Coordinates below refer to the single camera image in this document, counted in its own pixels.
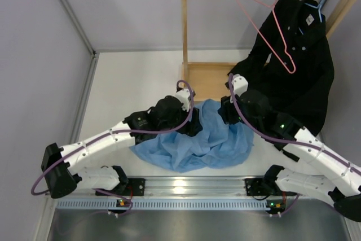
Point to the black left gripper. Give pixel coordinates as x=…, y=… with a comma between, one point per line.
x=194, y=126

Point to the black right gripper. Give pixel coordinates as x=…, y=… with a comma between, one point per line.
x=226, y=111

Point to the light blue button shirt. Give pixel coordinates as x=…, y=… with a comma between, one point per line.
x=217, y=146

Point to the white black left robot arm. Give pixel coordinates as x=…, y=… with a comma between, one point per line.
x=68, y=167

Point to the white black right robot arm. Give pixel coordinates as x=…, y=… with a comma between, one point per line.
x=303, y=164

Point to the black button shirt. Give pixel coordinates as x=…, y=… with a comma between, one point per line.
x=294, y=71

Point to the wooden clothes rack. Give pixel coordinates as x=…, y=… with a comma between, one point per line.
x=197, y=80

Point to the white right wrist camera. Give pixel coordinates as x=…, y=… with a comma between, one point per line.
x=239, y=84

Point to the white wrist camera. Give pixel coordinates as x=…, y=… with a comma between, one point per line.
x=239, y=84
x=184, y=96

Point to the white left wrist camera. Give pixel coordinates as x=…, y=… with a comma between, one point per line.
x=184, y=96

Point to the aluminium mounting rail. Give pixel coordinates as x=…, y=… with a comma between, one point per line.
x=197, y=186

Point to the grey slotted cable duct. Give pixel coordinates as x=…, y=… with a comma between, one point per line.
x=168, y=204

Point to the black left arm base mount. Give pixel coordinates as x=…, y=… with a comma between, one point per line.
x=134, y=187

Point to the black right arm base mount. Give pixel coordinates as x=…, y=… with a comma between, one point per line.
x=258, y=187

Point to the blue wire hanger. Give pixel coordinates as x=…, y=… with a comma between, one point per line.
x=310, y=19

